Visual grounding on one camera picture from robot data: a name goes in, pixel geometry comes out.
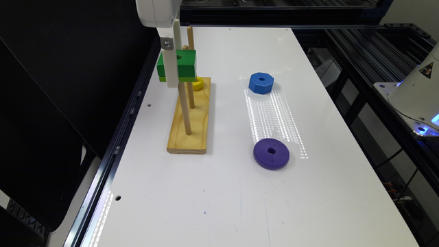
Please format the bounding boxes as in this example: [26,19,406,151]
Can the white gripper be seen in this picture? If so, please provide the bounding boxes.
[136,0,182,88]

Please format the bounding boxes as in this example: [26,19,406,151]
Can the green square block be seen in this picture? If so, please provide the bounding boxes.
[156,50,197,82]

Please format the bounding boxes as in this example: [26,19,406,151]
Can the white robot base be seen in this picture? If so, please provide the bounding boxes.
[374,46,438,138]

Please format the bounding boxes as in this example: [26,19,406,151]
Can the blue octagonal block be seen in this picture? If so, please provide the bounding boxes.
[248,72,274,95]

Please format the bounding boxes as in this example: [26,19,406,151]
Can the far wooden peg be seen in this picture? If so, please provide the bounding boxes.
[187,26,195,50]

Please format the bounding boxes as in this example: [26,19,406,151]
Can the near wooden peg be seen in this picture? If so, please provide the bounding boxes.
[178,82,191,135]

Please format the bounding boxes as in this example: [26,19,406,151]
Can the black side panel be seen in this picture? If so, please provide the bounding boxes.
[1,0,156,231]

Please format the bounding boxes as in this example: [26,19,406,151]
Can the wooden peg base board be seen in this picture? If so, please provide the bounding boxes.
[167,77,211,154]

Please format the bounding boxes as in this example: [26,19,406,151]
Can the purple round disc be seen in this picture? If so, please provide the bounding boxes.
[253,138,290,170]

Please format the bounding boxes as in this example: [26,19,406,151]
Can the yellow ring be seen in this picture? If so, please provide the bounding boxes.
[191,76,205,92]

